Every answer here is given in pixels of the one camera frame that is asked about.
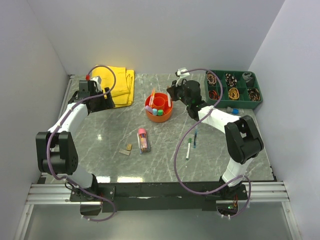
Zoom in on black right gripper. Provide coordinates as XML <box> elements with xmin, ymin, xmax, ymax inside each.
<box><xmin>167</xmin><ymin>79</ymin><xmax>191</xmax><ymax>107</ymax></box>

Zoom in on yellow thin pen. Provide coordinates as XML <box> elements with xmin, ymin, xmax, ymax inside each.
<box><xmin>150</xmin><ymin>88</ymin><xmax>156</xmax><ymax>107</ymax></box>

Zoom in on green black highlighter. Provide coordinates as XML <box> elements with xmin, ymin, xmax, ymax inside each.
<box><xmin>157</xmin><ymin>109</ymin><xmax>164</xmax><ymax>116</ymax></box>

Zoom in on light blue cap highlighter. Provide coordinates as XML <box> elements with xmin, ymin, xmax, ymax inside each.
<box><xmin>152</xmin><ymin>108</ymin><xmax>158</xmax><ymax>116</ymax></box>

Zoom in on purple highlighter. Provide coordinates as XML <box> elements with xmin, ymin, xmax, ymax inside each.
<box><xmin>145</xmin><ymin>105</ymin><xmax>153</xmax><ymax>114</ymax></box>

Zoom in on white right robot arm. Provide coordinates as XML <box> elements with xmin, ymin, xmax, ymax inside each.
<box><xmin>166</xmin><ymin>80</ymin><xmax>264</xmax><ymax>199</ymax></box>

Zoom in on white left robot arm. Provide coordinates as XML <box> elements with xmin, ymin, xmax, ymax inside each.
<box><xmin>35</xmin><ymin>76</ymin><xmax>115</xmax><ymax>201</ymax></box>

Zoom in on orange round pen holder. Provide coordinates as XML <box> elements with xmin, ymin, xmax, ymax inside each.
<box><xmin>145</xmin><ymin>92</ymin><xmax>174</xmax><ymax>123</ymax></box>

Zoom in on yellow folded cloth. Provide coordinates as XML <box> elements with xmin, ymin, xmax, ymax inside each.
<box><xmin>91</xmin><ymin>66</ymin><xmax>135</xmax><ymax>108</ymax></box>

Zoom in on blue transparent pen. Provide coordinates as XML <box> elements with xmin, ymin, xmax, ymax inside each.
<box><xmin>193</xmin><ymin>126</ymin><xmax>198</xmax><ymax>149</ymax></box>

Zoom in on pink lid marker tube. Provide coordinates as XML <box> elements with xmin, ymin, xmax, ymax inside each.
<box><xmin>137</xmin><ymin>128</ymin><xmax>151</xmax><ymax>154</ymax></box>

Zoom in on brown small eraser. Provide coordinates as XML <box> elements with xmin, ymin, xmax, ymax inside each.
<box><xmin>126</xmin><ymin>143</ymin><xmax>132</xmax><ymax>151</ymax></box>

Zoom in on green cap white marker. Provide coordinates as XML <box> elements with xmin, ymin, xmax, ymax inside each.
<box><xmin>185</xmin><ymin>137</ymin><xmax>192</xmax><ymax>161</ymax></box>

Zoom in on grey tan eraser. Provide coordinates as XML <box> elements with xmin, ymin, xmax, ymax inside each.
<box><xmin>119</xmin><ymin>149</ymin><xmax>131</xmax><ymax>156</ymax></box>

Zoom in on green compartment tray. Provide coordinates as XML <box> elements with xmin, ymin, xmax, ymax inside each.
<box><xmin>204</xmin><ymin>70</ymin><xmax>263</xmax><ymax>110</ymax></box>

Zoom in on black base beam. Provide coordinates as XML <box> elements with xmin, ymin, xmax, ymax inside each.
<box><xmin>69</xmin><ymin>181</ymin><xmax>249</xmax><ymax>216</ymax></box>

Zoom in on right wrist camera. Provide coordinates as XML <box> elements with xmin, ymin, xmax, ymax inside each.
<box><xmin>175</xmin><ymin>67</ymin><xmax>190</xmax><ymax>87</ymax></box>

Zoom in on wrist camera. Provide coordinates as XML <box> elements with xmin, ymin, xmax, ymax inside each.
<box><xmin>175</xmin><ymin>67</ymin><xmax>190</xmax><ymax>87</ymax></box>
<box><xmin>85</xmin><ymin>74</ymin><xmax>102</xmax><ymax>92</ymax></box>

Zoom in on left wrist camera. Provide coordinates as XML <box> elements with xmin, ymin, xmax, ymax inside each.
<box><xmin>85</xmin><ymin>74</ymin><xmax>102</xmax><ymax>92</ymax></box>

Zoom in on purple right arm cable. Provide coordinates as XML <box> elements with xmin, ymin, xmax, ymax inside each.
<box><xmin>173</xmin><ymin>68</ymin><xmax>252</xmax><ymax>221</ymax></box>

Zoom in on aluminium rail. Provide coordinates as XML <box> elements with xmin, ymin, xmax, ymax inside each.
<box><xmin>26</xmin><ymin>181</ymin><xmax>289</xmax><ymax>205</ymax></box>

